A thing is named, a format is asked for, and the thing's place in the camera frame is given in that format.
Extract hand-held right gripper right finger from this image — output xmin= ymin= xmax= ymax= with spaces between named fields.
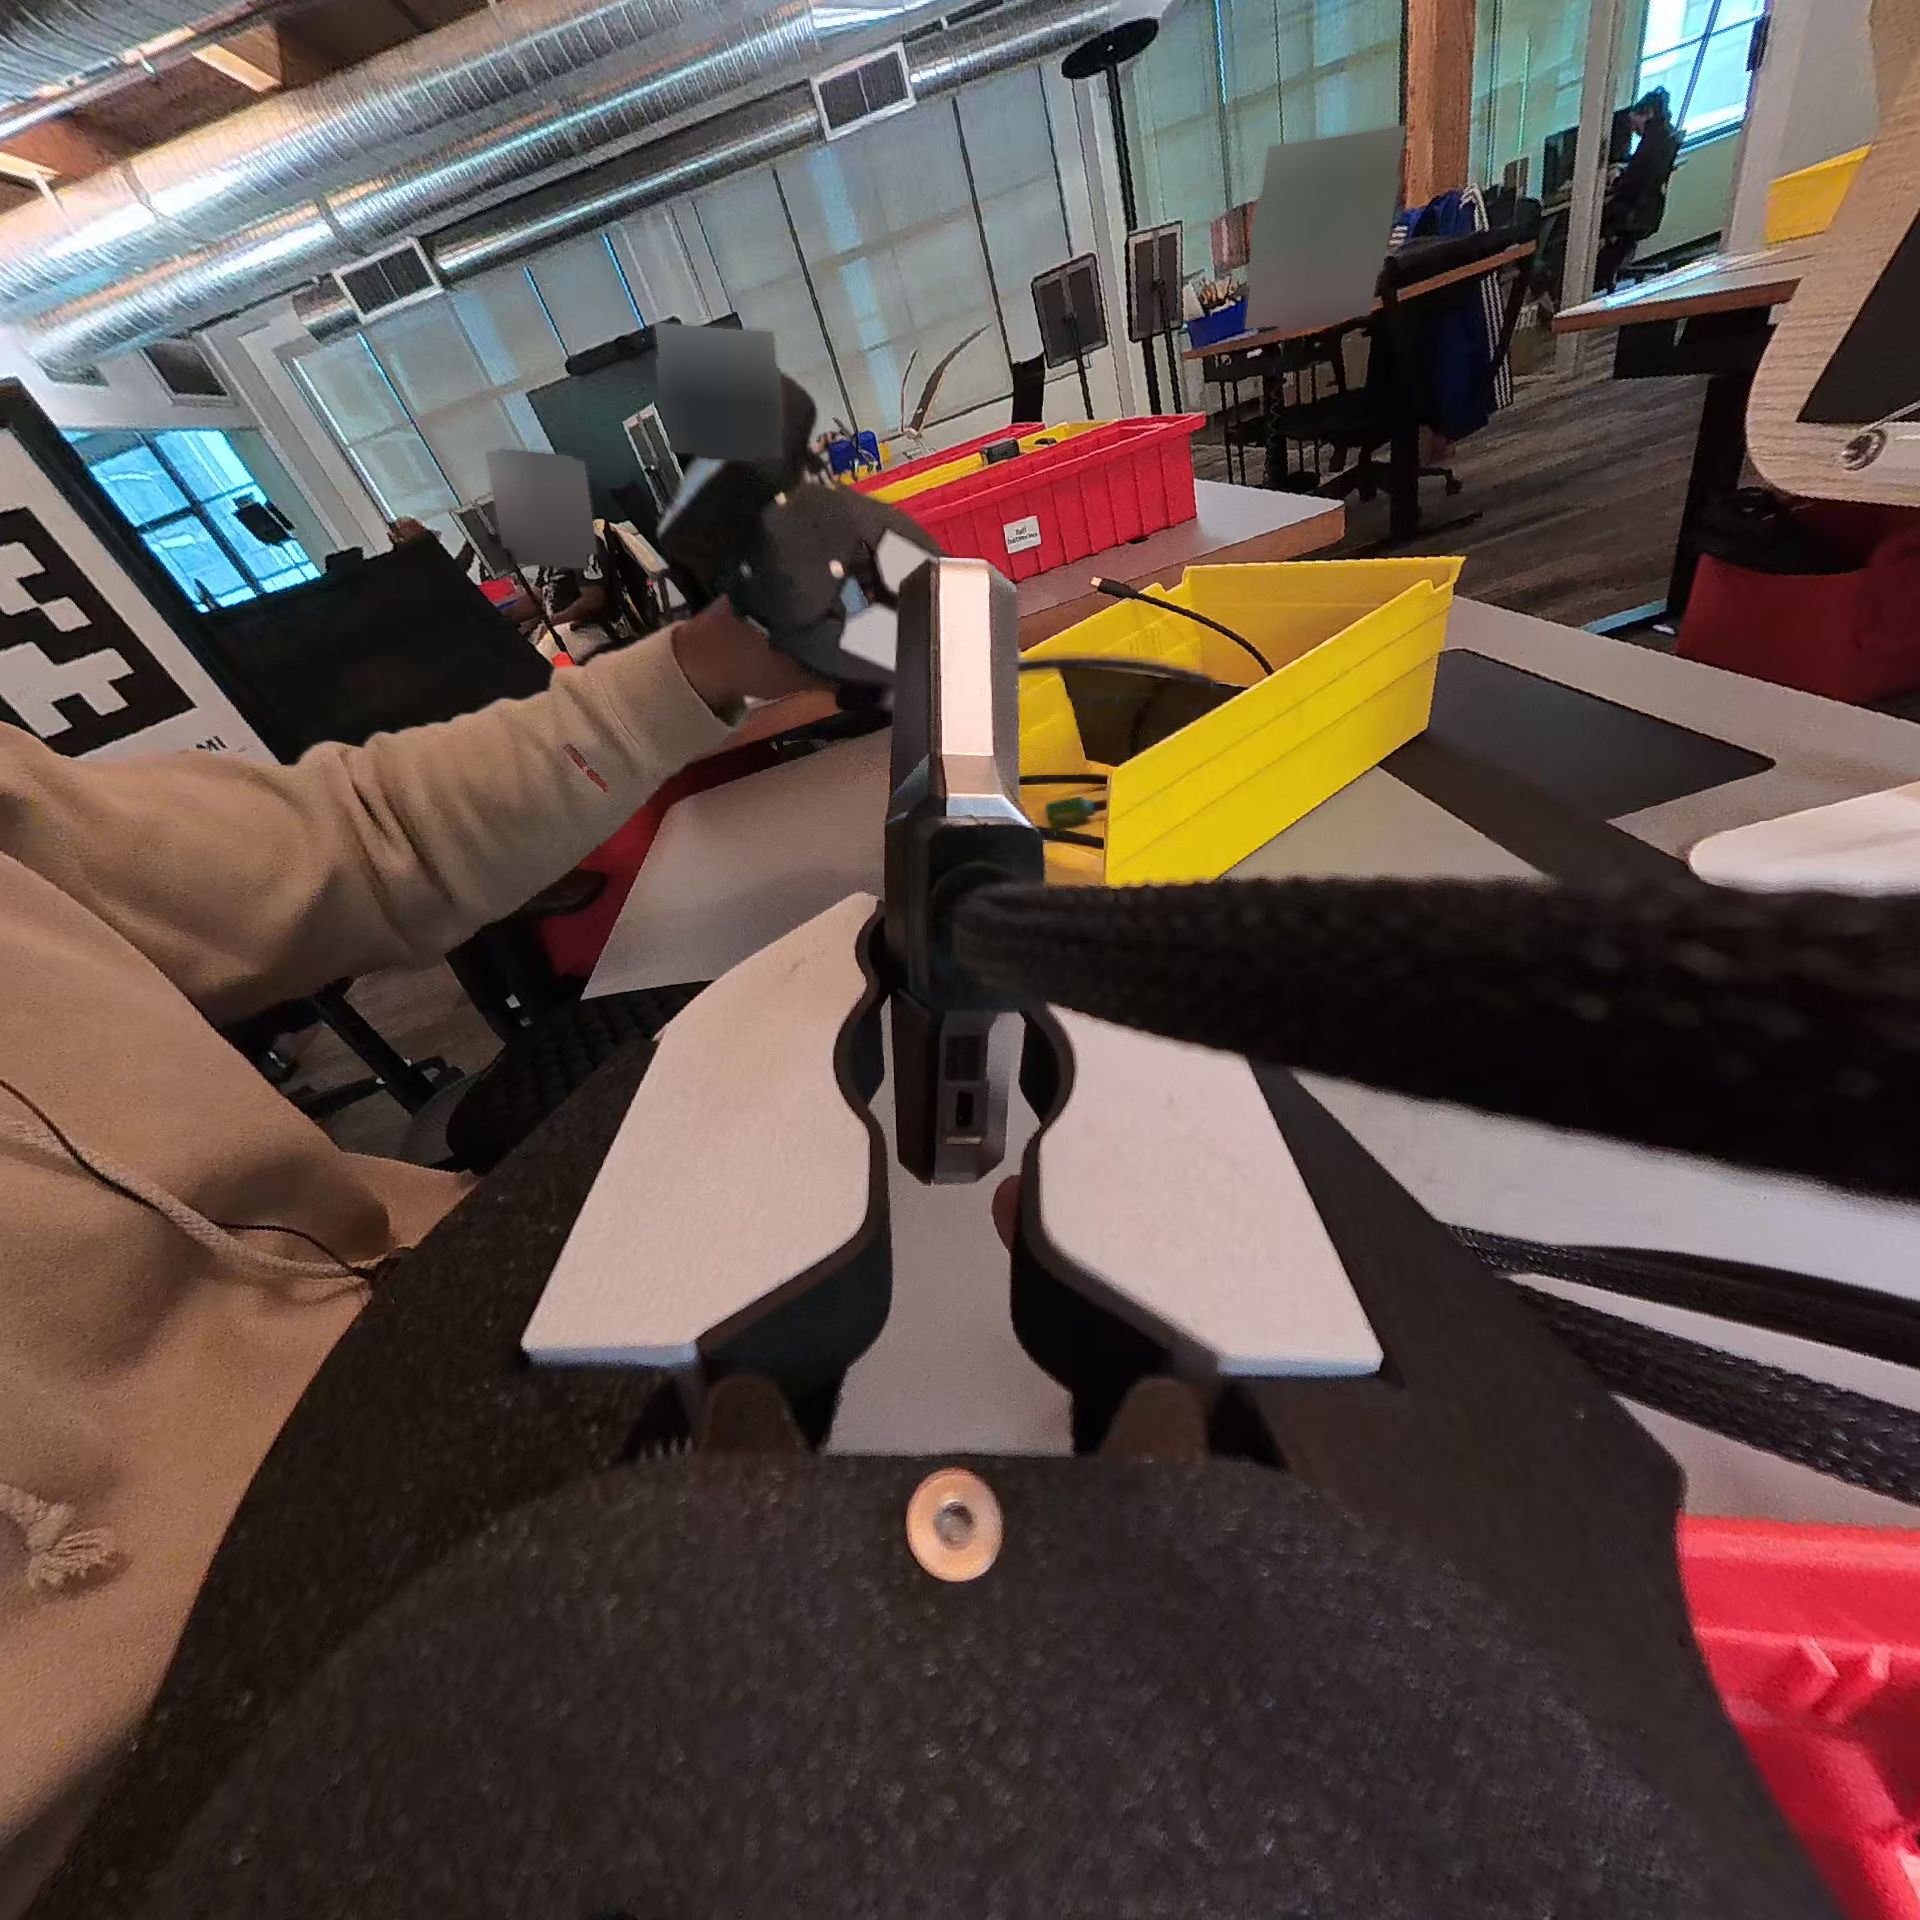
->
xmin=1011 ymin=1003 xmax=1386 ymax=1382

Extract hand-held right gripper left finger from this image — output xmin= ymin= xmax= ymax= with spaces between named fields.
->
xmin=519 ymin=894 xmax=897 ymax=1373

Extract black braided hub cable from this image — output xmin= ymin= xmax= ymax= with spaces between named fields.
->
xmin=930 ymin=869 xmax=1920 ymax=1505

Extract yellow plastic bin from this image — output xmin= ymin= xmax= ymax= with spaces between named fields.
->
xmin=1016 ymin=554 xmax=1468 ymax=889
xmin=851 ymin=420 xmax=1122 ymax=507
xmin=1762 ymin=144 xmax=1878 ymax=250

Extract red plastic bin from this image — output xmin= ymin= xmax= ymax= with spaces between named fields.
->
xmin=1675 ymin=1513 xmax=1920 ymax=1920

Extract person's left forearm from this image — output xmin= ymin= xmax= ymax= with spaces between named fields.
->
xmin=0 ymin=613 xmax=748 ymax=1037

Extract person's left hand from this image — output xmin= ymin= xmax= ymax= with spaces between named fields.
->
xmin=701 ymin=591 xmax=845 ymax=722

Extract long red bin white label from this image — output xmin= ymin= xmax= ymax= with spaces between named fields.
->
xmin=883 ymin=413 xmax=1209 ymax=587

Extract black chair armrest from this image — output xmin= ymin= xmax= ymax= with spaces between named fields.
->
xmin=446 ymin=982 xmax=709 ymax=1182

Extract black bin divider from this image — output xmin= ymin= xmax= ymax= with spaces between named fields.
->
xmin=1055 ymin=666 xmax=1249 ymax=770

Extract black tablet on pole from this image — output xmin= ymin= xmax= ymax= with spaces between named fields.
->
xmin=1124 ymin=220 xmax=1190 ymax=417
xmin=1030 ymin=252 xmax=1111 ymax=425

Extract black monitor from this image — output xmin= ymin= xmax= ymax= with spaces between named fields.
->
xmin=193 ymin=536 xmax=559 ymax=756

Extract rectangular air vent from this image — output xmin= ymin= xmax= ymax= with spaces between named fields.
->
xmin=813 ymin=43 xmax=920 ymax=141
xmin=331 ymin=240 xmax=441 ymax=320

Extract black floor lamp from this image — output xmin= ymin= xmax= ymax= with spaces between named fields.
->
xmin=1060 ymin=14 xmax=1167 ymax=425

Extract person's beige hoodie torso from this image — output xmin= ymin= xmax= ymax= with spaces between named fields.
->
xmin=0 ymin=854 xmax=485 ymax=1920

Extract framed marker sign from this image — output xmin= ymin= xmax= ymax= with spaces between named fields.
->
xmin=0 ymin=377 xmax=282 ymax=770

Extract wooden desk black legs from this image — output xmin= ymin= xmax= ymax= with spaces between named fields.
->
xmin=1552 ymin=245 xmax=1820 ymax=635

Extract black board wooden edge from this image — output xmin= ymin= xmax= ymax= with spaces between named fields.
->
xmin=1744 ymin=0 xmax=1920 ymax=507

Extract silver air duct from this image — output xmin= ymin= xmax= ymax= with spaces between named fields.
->
xmin=0 ymin=0 xmax=1176 ymax=330

